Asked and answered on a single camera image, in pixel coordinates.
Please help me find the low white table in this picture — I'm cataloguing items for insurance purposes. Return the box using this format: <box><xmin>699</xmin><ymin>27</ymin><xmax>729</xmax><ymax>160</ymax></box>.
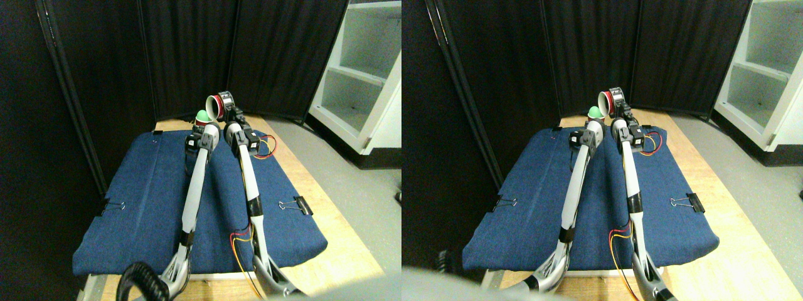
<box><xmin>77</xmin><ymin>271</ymin><xmax>259</xmax><ymax>301</ymax></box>

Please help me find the white shelf unit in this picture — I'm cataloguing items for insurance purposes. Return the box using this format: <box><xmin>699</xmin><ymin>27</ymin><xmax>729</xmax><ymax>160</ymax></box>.
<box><xmin>713</xmin><ymin>0</ymin><xmax>803</xmax><ymax>153</ymax></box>
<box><xmin>307</xmin><ymin>0</ymin><xmax>402</xmax><ymax>156</ymax></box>

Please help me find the curtain stand pole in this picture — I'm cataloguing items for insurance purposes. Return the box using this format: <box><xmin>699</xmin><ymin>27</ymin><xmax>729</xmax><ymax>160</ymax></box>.
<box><xmin>425</xmin><ymin>0</ymin><xmax>506</xmax><ymax>192</ymax></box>
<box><xmin>36</xmin><ymin>0</ymin><xmax>109</xmax><ymax>196</ymax></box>

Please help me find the dark blue cloth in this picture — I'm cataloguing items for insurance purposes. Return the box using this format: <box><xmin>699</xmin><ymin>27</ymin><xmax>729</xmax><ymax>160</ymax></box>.
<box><xmin>72</xmin><ymin>129</ymin><xmax>329</xmax><ymax>277</ymax></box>
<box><xmin>462</xmin><ymin>125</ymin><xmax>720</xmax><ymax>272</ymax></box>

